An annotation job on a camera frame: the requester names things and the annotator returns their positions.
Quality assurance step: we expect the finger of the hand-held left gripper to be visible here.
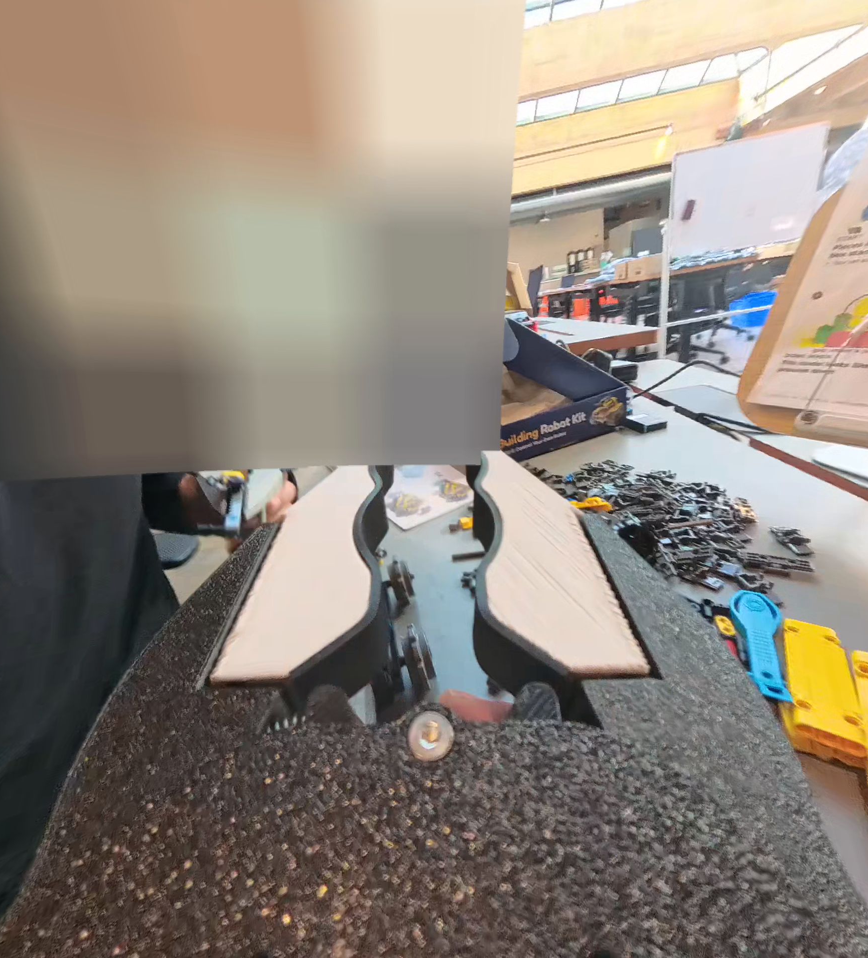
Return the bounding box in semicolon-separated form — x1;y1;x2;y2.
245;470;287;519

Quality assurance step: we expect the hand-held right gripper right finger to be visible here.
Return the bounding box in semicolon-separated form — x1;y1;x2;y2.
466;451;652;682

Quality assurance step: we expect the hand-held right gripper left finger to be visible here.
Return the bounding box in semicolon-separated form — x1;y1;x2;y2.
209;466;396;697

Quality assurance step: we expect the grey toothed rack brick assembly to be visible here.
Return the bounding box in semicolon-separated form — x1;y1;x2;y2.
196;470;249;538

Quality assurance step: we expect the yellow brick toy vehicle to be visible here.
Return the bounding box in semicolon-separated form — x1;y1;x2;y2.
370;546;442;705

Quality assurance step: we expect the person's left forearm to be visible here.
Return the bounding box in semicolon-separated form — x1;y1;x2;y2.
142;473;206;534

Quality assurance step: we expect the grey desk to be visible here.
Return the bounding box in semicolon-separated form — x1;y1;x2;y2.
164;359;868;937

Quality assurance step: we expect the person's right hand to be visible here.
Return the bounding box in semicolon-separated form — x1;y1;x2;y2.
440;690;516;723

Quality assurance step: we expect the pile of loose brick pieces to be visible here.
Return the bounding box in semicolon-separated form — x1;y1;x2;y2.
449;458;817;600

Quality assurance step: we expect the instruction booklet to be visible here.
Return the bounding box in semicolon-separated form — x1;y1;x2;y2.
385;464;474;531

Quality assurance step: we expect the blue cardboard kit box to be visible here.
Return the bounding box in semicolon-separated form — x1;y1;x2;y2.
500;314;629;454

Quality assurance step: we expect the blue brick separator tool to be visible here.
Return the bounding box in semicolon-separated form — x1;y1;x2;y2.
729;590;794;705

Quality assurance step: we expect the wooden table with black legs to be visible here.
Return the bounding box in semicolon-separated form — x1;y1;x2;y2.
535;316;661;356

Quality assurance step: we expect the person's black clothed torso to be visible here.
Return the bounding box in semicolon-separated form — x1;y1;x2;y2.
0;475;180;958

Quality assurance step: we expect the small blue bin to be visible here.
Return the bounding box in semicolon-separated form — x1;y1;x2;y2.
729;292;779;330

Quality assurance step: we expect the long wooden background table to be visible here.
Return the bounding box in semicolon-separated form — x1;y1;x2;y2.
535;250;802;360

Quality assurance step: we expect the wooden board with instruction sheet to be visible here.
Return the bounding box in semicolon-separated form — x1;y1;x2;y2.
737;97;868;454

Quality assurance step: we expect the whiteboard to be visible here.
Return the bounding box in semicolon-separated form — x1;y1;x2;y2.
666;123;832;259

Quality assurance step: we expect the black power cable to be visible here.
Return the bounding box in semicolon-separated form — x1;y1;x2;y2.
628;359;772;437

